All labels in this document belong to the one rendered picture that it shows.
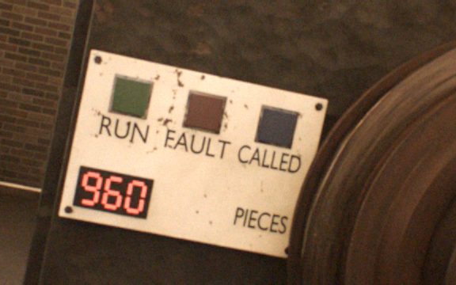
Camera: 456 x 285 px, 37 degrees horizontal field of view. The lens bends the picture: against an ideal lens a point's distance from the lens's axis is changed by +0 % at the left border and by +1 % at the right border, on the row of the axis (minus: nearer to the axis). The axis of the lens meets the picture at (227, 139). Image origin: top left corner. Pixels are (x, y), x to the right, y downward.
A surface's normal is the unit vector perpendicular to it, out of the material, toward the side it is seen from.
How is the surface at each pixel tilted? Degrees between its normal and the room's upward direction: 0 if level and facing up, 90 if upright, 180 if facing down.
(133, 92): 90
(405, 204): 76
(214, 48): 90
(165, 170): 90
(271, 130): 90
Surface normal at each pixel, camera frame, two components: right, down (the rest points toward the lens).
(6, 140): 0.09, 0.07
